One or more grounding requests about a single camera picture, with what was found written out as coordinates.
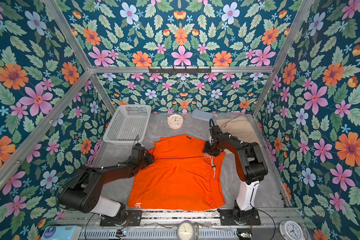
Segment beige drawstring shorts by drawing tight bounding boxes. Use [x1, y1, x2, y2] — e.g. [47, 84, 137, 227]
[217, 116, 263, 147]

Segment orange shorts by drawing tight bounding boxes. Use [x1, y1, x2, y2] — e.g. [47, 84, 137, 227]
[128, 135, 225, 211]

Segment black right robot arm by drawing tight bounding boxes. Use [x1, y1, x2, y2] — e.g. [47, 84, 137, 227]
[203, 119, 268, 225]

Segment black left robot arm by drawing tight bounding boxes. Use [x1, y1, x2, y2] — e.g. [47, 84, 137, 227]
[58, 144, 154, 226]

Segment grey-blue pencil case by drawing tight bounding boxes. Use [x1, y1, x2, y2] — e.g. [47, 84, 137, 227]
[191, 110, 214, 122]

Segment white plastic laundry basket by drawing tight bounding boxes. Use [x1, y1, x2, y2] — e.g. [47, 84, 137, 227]
[103, 105, 152, 145]

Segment pink round alarm clock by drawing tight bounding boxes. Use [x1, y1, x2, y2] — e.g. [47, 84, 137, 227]
[167, 114, 184, 130]

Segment beige round front clock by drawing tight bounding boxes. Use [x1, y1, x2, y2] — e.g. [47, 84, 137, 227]
[177, 220, 196, 240]

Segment blue tissue pack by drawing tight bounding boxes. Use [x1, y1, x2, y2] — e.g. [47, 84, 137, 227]
[41, 226, 82, 240]

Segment white round corner clock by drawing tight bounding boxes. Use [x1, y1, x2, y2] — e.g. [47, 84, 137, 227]
[279, 220, 306, 240]

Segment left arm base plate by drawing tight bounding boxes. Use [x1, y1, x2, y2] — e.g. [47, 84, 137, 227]
[100, 210, 143, 227]

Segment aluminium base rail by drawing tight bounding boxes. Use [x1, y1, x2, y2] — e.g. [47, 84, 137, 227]
[57, 208, 311, 240]

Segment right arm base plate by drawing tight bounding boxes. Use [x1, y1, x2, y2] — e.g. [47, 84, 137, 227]
[218, 207, 261, 226]

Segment black wall hook rail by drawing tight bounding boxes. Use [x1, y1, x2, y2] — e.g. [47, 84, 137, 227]
[148, 67, 212, 75]

